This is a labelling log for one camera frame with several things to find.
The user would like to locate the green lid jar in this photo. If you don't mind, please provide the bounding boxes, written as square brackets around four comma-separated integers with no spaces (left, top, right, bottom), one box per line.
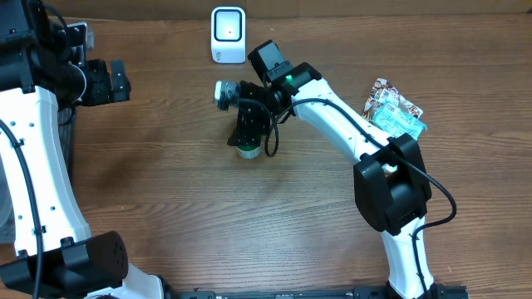
[236,145,262,159]

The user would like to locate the teal snack packet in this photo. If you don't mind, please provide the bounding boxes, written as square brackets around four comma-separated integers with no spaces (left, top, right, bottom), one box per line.
[372,102,427,140]

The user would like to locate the beige brown snack pouch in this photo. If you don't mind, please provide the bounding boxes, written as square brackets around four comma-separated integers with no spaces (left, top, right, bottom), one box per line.
[362,78,424,120]

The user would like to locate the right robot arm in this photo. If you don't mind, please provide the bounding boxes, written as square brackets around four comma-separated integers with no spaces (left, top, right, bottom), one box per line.
[214,41,435,298]

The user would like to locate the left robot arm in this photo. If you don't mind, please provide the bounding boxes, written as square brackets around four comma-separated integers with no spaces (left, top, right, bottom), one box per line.
[1,0,172,298]

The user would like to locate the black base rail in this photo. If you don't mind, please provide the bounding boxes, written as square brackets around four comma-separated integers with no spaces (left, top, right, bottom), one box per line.
[175,284,469,299]

